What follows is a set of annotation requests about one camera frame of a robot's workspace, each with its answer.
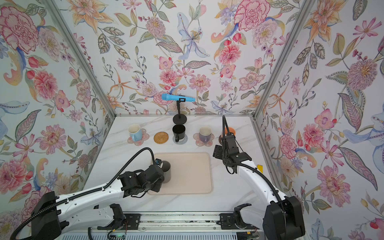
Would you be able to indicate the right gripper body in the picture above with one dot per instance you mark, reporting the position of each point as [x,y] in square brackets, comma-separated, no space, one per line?
[220,154]

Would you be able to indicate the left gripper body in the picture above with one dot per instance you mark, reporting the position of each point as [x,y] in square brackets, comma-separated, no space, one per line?
[154,187]

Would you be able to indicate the orange cup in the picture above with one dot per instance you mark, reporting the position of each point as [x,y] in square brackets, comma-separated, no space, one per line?
[231,130]

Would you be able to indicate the white cup with purple outside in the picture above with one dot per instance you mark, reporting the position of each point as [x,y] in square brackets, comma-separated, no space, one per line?
[205,133]

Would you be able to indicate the grey cup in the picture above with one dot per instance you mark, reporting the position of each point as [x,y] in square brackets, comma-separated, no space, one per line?
[166,168]

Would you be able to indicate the black cup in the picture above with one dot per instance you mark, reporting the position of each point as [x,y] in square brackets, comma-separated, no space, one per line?
[179,132]

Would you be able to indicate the blue woven round coaster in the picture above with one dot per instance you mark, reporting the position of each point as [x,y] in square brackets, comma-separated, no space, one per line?
[182,141]

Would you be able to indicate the woven rattan round coaster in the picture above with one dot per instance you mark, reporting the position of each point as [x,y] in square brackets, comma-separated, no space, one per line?
[161,138]

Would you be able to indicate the light blue cup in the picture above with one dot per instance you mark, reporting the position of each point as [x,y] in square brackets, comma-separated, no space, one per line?
[135,132]

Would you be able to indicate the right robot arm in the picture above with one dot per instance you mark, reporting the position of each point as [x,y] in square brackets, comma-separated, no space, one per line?
[267,195]

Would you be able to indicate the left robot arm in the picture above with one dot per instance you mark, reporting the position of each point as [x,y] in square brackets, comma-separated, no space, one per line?
[94,208]

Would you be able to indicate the pink flower silicone coaster right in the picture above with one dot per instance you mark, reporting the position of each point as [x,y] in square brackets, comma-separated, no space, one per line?
[199,143]

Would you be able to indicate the pink flower silicone coaster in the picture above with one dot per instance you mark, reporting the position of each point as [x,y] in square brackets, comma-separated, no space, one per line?
[146,136]
[199,143]

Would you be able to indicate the pink flower silicone coaster left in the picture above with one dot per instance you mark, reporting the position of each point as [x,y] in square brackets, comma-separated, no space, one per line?
[146,136]

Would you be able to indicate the beige silicone tray mat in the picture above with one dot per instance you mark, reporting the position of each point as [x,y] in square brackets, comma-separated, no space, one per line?
[190,174]

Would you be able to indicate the black microphone stand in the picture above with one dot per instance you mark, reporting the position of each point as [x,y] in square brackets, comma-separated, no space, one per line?
[179,118]

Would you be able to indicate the blue microphone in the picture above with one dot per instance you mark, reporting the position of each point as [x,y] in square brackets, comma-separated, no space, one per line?
[168,97]

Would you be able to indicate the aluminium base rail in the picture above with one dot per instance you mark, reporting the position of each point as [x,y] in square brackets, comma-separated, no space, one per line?
[179,222]

